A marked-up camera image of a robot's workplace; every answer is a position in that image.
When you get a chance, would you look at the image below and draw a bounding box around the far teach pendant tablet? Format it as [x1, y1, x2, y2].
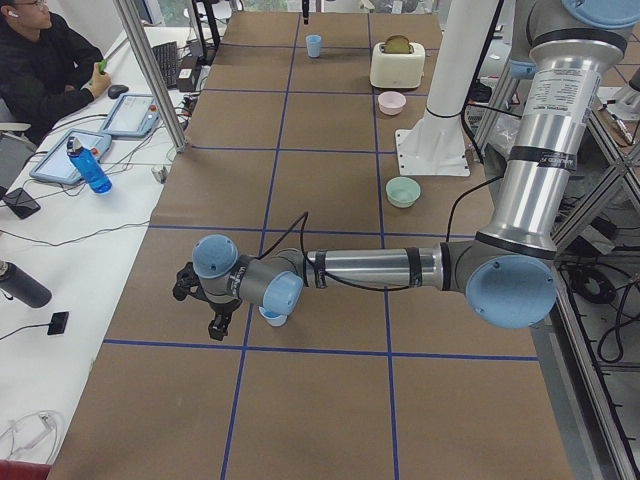
[100, 93, 159, 138]

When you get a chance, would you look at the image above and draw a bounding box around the blue cup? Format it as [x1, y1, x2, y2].
[259, 306, 288, 328]
[305, 34, 322, 58]

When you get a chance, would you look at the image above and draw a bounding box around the cream toaster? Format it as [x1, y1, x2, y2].
[369, 42, 426, 89]

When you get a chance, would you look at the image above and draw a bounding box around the black smartphone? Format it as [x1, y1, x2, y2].
[2, 187, 41, 219]

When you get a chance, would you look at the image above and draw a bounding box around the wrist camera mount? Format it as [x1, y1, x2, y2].
[172, 261, 204, 301]

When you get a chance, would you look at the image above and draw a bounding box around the clear plastic bag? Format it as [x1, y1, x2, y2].
[488, 114, 521, 160]

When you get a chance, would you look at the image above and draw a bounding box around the black computer mouse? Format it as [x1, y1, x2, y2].
[107, 84, 129, 100]

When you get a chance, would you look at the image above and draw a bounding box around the aluminium frame post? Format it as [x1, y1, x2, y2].
[113, 0, 187, 153]

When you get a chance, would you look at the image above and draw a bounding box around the teach pendant tablet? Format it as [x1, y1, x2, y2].
[29, 129, 112, 185]
[100, 93, 159, 138]

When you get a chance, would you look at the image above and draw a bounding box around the green bowl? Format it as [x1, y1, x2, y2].
[385, 176, 422, 208]

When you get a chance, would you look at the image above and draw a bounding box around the dark grey thermos bottle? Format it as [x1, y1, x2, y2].
[1, 261, 52, 308]

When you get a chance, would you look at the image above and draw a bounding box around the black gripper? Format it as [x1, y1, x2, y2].
[207, 297, 240, 341]

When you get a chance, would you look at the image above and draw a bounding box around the bread slice in toaster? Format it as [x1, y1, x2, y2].
[383, 34, 412, 55]

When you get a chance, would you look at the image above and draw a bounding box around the person in black hoodie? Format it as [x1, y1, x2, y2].
[1, 1, 111, 145]

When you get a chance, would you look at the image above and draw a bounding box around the brown paper table cover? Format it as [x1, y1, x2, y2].
[51, 13, 573, 479]

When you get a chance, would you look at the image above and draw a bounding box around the pink bowl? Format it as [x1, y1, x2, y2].
[377, 91, 406, 116]

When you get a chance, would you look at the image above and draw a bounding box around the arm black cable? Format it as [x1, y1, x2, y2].
[257, 172, 506, 294]

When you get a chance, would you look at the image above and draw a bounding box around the blue water bottle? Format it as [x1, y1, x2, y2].
[66, 136, 112, 194]

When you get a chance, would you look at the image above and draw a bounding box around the white camera stand post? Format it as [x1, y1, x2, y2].
[395, 0, 503, 177]

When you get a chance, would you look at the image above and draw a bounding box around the black keyboard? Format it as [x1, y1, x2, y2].
[151, 41, 179, 89]

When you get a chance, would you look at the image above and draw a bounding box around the small black square device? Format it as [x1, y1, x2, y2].
[47, 311, 69, 336]

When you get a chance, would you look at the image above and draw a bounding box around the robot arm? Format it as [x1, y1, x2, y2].
[173, 1, 639, 340]

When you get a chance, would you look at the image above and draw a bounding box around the near teach pendant tablet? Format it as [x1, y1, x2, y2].
[29, 129, 112, 185]

